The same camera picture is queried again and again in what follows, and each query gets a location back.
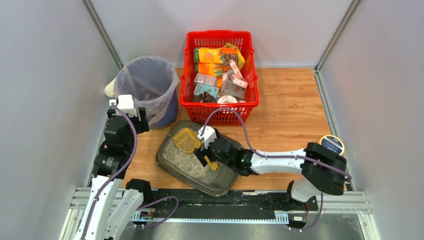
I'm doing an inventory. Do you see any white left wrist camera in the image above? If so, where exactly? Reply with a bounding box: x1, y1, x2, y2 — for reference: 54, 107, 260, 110
108, 94, 138, 117

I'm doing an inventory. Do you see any orange box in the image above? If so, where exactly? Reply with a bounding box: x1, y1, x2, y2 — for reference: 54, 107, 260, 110
193, 47, 222, 64
194, 62, 224, 77

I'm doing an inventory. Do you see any orange box top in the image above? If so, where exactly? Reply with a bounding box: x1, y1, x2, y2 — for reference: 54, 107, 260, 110
193, 47, 222, 64

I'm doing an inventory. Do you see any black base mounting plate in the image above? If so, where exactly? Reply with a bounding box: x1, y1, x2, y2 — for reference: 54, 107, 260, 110
131, 188, 320, 225

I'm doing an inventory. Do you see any teal sponge box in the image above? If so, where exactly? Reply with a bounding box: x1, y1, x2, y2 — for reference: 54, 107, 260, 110
193, 83, 220, 99

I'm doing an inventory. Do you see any yellow snack bag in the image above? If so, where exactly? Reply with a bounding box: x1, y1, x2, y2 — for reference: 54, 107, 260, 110
222, 42, 246, 70

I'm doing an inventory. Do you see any purple trash bin with bag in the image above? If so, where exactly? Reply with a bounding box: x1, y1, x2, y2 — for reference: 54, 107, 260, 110
104, 55, 180, 129

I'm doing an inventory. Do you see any yellow litter scoop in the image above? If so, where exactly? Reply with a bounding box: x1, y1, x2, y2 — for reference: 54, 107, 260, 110
172, 127, 219, 171

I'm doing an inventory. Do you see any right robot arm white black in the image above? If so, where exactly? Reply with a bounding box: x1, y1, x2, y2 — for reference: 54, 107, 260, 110
193, 126, 350, 203

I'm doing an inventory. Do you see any white tape roll in basket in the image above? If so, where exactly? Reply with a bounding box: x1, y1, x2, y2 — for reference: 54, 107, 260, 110
217, 95, 238, 104

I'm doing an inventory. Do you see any dark brown cloth in basket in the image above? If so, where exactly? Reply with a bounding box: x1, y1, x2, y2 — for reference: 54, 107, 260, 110
192, 91, 217, 104

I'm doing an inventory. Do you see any grey pink box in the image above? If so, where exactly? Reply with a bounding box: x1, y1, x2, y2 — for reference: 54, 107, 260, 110
193, 72, 218, 87

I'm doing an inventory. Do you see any yellow tape roll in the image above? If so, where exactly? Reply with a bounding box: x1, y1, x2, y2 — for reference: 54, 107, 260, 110
319, 134, 345, 156

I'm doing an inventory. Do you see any red plastic basket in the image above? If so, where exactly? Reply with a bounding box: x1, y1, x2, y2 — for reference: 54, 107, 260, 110
180, 30, 260, 126

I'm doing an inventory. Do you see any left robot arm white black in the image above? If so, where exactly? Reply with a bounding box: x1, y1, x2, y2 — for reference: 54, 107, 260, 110
74, 106, 151, 240

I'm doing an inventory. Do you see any grey litter box tray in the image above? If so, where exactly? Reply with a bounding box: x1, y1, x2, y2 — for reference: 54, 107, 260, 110
156, 120, 239, 197

